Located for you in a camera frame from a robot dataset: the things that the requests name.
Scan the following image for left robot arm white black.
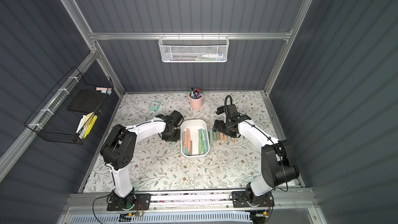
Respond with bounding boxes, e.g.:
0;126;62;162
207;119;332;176
100;111;184;211

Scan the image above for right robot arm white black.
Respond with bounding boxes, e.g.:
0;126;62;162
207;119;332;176
213;95;300;207

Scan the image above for open pink celvinc knife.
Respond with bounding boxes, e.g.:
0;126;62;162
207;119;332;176
184;128;192;156

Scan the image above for white storage box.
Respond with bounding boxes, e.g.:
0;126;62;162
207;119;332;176
180;119;210;159

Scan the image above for teal folding knife in box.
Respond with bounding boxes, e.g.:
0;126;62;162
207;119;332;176
201;129;208;154

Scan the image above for green folding knife in box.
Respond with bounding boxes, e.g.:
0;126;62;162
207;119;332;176
198;129;204;155

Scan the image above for black stapler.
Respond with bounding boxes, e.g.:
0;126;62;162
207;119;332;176
216;106;225;115

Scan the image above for teal alarm clock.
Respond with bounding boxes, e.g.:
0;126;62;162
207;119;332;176
149;101;161;112

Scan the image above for floral table mat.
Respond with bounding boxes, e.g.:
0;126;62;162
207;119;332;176
83;91;296;194

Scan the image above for pink pen holder cup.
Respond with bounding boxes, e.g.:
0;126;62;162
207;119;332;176
189;95;203;110

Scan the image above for pens in pink cup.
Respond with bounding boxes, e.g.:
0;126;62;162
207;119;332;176
189;87;203;100

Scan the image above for white tube in basket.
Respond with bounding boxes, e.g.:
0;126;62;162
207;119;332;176
201;54;224;62

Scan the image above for yellow notepad in basket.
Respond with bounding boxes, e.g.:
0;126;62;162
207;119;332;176
76;112;97;140

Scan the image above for black notebook in basket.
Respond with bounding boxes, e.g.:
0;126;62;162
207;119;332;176
67;90;108;114

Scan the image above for white wire wall basket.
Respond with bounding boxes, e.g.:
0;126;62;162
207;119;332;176
158;36;230;63

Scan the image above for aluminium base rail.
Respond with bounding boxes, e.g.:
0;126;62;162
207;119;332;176
62;187;318;215

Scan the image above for black wire side basket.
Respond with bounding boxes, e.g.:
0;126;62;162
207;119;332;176
24;69;114;144

